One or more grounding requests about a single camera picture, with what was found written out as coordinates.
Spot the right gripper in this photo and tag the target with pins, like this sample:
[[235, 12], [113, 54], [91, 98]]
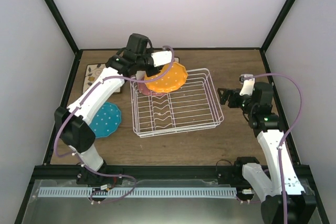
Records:
[[233, 93]]

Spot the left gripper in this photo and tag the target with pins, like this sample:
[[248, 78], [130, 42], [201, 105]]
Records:
[[155, 71]]

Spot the pink polka dot plate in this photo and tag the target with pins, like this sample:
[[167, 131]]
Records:
[[145, 91]]

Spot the yellow polka dot plate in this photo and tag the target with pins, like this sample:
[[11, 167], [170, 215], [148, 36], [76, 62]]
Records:
[[171, 81]]

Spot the blue polka dot plate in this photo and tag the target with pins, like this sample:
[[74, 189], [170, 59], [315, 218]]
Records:
[[106, 121]]

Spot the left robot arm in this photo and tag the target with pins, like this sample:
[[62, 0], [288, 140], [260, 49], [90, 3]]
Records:
[[72, 123]]

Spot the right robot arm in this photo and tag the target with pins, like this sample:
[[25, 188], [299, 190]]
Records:
[[282, 196]]

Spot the cream square plate black rim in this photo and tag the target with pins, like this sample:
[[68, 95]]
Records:
[[140, 74]]

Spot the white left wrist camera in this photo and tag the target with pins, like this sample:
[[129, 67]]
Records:
[[161, 58]]

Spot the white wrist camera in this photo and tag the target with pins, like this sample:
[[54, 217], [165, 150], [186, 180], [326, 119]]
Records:
[[248, 81], [161, 58]]

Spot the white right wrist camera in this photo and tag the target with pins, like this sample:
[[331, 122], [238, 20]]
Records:
[[248, 81]]

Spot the white wire dish rack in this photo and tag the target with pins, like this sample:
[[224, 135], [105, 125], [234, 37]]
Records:
[[194, 106]]

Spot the black front mounting rail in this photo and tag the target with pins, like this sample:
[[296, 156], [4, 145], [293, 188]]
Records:
[[225, 175]]

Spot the light blue slotted cable duct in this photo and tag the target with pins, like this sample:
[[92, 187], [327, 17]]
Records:
[[142, 192]]

